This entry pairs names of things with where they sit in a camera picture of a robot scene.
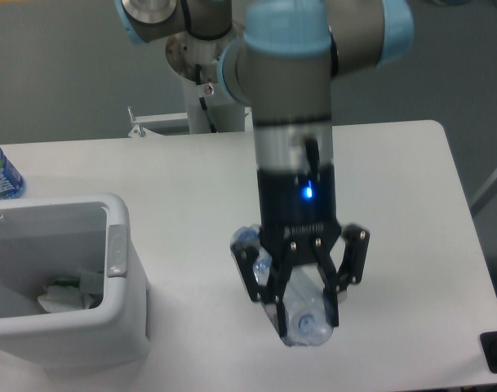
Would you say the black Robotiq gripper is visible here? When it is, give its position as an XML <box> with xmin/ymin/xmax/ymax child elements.
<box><xmin>230</xmin><ymin>164</ymin><xmax>370</xmax><ymax>340</ymax></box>

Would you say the crushed clear plastic bottle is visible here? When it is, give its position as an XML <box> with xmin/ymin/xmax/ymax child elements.
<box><xmin>230</xmin><ymin>225</ymin><xmax>334</xmax><ymax>347</ymax></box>

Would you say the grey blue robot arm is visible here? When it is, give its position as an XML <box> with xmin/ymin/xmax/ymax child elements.
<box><xmin>115</xmin><ymin>1</ymin><xmax>414</xmax><ymax>346</ymax></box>

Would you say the trash inside the can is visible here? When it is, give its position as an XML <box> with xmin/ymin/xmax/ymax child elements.
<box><xmin>38</xmin><ymin>270</ymin><xmax>104</xmax><ymax>314</ymax></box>

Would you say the white plastic trash can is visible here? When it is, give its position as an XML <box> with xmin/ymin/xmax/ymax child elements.
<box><xmin>0</xmin><ymin>194</ymin><xmax>150</xmax><ymax>368</ymax></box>

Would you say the blue labelled water bottle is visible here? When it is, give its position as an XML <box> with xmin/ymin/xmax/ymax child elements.
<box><xmin>0</xmin><ymin>147</ymin><xmax>25</xmax><ymax>199</ymax></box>

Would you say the white metal base frame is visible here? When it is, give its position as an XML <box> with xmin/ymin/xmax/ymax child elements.
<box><xmin>127</xmin><ymin>106</ymin><xmax>189</xmax><ymax>138</ymax></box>

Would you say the white frame at right edge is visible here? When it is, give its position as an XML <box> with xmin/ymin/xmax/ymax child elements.
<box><xmin>469</xmin><ymin>167</ymin><xmax>497</xmax><ymax>217</ymax></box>

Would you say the black cable on pedestal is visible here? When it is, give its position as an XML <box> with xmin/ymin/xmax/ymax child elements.
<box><xmin>194</xmin><ymin>62</ymin><xmax>217</xmax><ymax>134</ymax></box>

